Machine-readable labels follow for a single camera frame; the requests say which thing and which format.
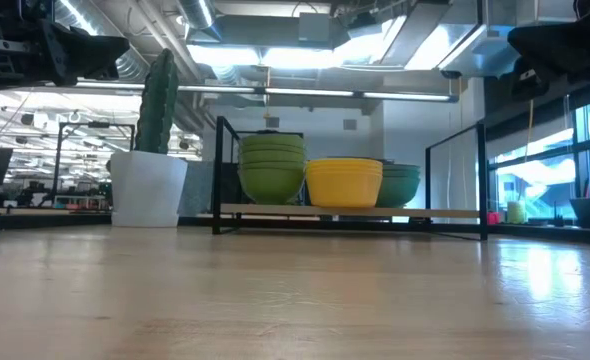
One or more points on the black frame wooden shelf rack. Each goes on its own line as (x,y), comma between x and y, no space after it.
(425,212)

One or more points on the grey rectangular air duct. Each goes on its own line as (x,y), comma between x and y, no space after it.
(475,45)

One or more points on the silver round ventilation duct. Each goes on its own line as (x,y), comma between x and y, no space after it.
(197,12)

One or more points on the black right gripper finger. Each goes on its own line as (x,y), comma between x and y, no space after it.
(555,52)

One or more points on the large glass window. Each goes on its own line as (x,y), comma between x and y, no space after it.
(535,172)

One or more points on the green cactus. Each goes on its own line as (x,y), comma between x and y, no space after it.
(157,105)

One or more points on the grey ceiling box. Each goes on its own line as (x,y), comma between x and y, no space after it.
(315,27)

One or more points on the white hexagonal plant pot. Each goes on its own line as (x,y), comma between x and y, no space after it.
(145,187)

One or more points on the black aluminium rig frame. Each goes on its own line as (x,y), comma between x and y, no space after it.
(550,233)

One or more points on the yellow-green cylindrical container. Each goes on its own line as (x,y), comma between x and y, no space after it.
(516,212)

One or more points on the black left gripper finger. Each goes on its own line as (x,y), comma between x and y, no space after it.
(97,52)

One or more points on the small red cup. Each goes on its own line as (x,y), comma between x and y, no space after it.
(492,218)

